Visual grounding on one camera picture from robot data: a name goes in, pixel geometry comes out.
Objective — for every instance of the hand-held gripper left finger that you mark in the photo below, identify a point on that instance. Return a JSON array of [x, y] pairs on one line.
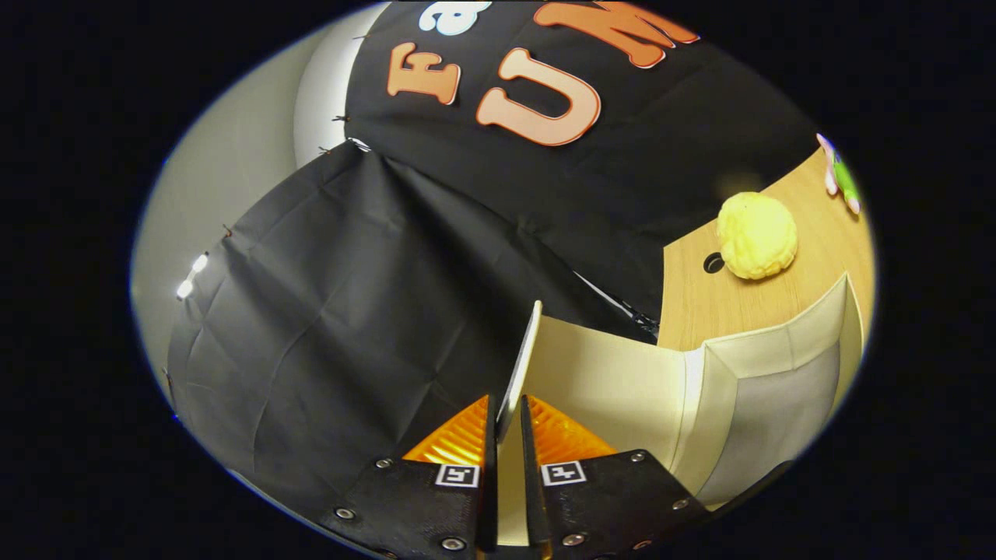
[[492, 482]]

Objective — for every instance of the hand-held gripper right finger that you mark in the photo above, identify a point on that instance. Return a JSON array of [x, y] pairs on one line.
[[531, 482]]

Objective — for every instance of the beige fabric storage box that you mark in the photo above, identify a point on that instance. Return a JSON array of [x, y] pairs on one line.
[[607, 381]]

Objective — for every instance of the yellow round plush toy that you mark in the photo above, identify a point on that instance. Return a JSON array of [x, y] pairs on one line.
[[756, 237]]

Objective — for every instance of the long ceiling light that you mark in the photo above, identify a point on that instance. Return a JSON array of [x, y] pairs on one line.
[[192, 276]]

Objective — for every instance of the row of black cloth clips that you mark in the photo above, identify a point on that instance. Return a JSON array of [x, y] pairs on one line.
[[340, 118]]

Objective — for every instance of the green and pink plush toy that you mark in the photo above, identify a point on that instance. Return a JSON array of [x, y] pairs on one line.
[[844, 183]]

